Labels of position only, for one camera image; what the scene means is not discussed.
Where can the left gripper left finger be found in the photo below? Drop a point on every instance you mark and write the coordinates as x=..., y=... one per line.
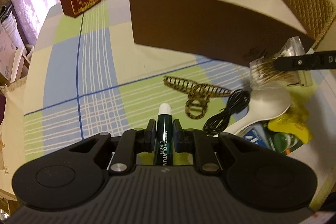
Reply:
x=132, y=142

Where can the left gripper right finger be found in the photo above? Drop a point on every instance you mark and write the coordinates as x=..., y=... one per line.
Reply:
x=198, y=144

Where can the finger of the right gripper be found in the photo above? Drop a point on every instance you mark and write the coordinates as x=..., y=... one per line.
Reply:
x=315, y=61

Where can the green lip gel tube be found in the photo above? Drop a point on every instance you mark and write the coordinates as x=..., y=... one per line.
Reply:
x=163, y=155

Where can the yellow snack pouch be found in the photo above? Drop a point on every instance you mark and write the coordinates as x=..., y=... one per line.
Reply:
x=293, y=121

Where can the brown cardboard box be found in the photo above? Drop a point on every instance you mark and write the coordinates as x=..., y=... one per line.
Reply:
x=238, y=31

